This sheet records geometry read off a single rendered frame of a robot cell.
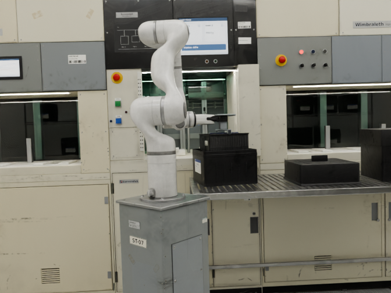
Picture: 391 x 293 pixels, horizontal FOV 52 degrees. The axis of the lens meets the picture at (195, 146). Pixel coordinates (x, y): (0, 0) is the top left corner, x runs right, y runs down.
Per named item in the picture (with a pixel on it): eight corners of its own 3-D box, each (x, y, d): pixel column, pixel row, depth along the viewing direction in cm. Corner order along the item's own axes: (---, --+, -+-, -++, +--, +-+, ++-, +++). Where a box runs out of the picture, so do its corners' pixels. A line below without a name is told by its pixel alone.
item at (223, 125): (199, 173, 219) (198, 115, 218) (235, 171, 223) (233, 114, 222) (210, 178, 195) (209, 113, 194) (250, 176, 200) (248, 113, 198)
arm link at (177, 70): (185, 66, 187) (189, 130, 194) (180, 65, 202) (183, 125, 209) (167, 68, 185) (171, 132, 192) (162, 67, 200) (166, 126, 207)
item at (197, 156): (192, 179, 220) (191, 148, 220) (240, 177, 226) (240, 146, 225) (204, 186, 193) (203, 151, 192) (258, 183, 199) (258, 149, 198)
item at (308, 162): (300, 186, 186) (299, 158, 185) (283, 178, 215) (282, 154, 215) (362, 183, 188) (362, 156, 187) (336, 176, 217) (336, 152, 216)
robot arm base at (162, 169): (162, 204, 153) (160, 156, 152) (130, 199, 166) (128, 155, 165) (195, 196, 167) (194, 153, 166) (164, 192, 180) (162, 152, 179)
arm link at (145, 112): (173, 154, 159) (170, 94, 158) (127, 156, 161) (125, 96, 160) (178, 152, 171) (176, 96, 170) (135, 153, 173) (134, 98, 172)
